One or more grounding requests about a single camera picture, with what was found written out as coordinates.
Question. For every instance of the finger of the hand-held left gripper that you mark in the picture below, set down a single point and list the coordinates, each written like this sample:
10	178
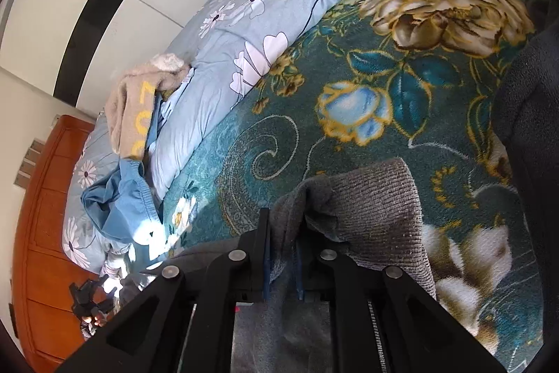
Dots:
94	286
77	294

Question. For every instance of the dark fleece garment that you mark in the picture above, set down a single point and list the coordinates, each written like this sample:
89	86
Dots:
533	115

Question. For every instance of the light blue garment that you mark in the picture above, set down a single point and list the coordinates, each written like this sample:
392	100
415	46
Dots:
122	198

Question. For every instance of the beige knit sweater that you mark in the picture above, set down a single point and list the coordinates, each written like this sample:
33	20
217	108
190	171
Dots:
131	106

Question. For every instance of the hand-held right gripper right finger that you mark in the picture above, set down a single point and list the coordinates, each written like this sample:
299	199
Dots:
299	277

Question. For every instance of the grey wall switch plate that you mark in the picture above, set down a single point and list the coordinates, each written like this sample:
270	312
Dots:
29	162
37	145
22	178

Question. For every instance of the white wardrobe with black band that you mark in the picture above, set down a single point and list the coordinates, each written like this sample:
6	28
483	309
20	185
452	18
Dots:
109	28

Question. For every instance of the wooden bed headboard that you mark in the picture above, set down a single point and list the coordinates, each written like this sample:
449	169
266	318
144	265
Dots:
48	224

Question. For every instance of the grey zip sweater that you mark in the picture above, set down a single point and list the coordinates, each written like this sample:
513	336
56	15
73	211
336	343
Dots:
371	202

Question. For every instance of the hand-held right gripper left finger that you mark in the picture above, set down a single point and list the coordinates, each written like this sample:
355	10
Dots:
264	268

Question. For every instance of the teal floral blanket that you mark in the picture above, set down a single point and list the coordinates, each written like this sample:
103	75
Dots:
371	49

